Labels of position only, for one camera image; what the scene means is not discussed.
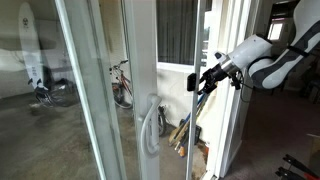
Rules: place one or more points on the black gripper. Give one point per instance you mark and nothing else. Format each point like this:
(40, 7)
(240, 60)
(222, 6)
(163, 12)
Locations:
(217, 74)

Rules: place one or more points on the white framed sliding screen door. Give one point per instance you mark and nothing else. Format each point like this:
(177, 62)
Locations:
(193, 133)

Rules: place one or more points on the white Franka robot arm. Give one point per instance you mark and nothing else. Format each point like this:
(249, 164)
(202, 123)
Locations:
(256, 50)

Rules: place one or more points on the white framed sliding glass door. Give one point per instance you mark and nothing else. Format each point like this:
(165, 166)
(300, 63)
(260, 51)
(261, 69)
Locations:
(143, 50)

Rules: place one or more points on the fixed glass door panel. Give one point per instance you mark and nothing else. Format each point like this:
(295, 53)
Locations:
(81, 86)

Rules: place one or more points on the blue pole broom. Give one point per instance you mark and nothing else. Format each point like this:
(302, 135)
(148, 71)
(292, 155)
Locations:
(185, 117)

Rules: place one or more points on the black dustpan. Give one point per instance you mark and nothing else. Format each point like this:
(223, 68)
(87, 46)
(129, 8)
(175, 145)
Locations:
(197, 133)

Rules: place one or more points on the window with dark blinds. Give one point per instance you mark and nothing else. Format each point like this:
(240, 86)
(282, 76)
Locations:
(176, 30)

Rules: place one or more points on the wooden pole broom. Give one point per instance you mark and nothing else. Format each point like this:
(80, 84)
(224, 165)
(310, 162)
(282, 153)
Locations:
(176, 135)

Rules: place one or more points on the orange white bottle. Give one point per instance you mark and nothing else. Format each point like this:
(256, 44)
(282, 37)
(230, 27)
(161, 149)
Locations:
(181, 151)

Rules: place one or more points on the red bicycle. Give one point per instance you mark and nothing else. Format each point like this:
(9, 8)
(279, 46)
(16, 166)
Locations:
(124, 85)

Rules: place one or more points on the small bright interior window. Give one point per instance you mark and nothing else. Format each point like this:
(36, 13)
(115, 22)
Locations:
(276, 30)

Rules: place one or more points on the orange black bar clamp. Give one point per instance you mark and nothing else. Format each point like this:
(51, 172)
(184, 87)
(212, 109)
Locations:
(286, 173)
(300, 165)

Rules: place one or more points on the cardboard box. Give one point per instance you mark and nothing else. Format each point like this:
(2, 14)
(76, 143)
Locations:
(315, 150)

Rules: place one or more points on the white surfboard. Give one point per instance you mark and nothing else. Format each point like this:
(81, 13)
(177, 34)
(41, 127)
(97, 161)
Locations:
(30, 40)

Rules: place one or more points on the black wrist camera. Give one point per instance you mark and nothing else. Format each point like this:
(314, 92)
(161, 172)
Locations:
(236, 80)

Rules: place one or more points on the white door frame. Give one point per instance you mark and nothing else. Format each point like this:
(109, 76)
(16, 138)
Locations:
(228, 140)

